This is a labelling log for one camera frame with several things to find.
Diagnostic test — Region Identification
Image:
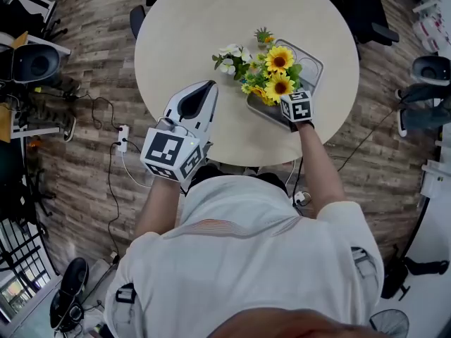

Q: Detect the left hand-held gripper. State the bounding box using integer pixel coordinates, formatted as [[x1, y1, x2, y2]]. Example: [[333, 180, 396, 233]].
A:
[[140, 80, 219, 184]]

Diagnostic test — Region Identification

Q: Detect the dark blue chair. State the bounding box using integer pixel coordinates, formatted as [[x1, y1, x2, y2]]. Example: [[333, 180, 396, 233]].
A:
[[129, 4, 147, 41]]

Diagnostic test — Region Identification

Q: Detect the black power cable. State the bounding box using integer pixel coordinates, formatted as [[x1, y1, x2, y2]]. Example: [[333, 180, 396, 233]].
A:
[[75, 95, 142, 260]]

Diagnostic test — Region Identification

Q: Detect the white flower potted plant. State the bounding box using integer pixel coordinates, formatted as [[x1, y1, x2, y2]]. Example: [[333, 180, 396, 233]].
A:
[[211, 43, 253, 80]]

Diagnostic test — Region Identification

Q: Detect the yellow sunflower bouquet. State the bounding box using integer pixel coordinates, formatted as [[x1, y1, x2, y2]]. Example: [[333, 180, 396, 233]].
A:
[[241, 37, 304, 107]]

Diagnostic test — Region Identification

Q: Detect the person's left forearm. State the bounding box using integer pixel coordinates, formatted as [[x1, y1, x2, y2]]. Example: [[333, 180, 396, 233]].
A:
[[135, 176, 183, 237]]

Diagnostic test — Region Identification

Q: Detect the standing fan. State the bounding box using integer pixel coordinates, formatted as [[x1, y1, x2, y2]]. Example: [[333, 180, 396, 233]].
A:
[[369, 308, 410, 338]]

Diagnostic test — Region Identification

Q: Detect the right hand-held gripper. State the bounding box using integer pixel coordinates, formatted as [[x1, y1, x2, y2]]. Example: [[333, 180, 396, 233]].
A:
[[280, 89, 316, 133]]

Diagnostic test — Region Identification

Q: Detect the small green potted plant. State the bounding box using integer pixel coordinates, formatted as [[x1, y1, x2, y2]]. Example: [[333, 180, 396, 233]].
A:
[[253, 26, 275, 49]]

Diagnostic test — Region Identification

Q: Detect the black strap buckle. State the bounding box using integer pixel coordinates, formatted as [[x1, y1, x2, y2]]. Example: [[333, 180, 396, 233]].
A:
[[350, 246, 369, 264], [115, 282, 137, 304]]

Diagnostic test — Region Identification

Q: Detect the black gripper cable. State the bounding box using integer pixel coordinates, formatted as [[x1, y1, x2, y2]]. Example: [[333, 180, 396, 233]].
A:
[[292, 156, 304, 207]]

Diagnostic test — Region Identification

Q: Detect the black metal rack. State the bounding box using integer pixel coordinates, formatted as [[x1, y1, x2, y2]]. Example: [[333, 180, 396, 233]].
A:
[[0, 220, 59, 284]]

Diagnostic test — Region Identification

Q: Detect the person's right forearm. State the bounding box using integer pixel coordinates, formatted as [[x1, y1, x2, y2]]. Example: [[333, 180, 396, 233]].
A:
[[297, 123, 348, 220]]

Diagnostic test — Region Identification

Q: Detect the white power cable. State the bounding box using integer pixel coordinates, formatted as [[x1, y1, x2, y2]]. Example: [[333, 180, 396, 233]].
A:
[[121, 151, 152, 189]]

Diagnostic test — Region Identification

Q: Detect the person's white shirt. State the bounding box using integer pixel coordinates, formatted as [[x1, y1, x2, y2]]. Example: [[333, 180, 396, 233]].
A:
[[104, 174, 385, 338]]

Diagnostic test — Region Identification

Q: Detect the grey plastic tray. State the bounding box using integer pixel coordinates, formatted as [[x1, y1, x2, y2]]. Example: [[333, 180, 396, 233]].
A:
[[245, 39, 324, 130]]

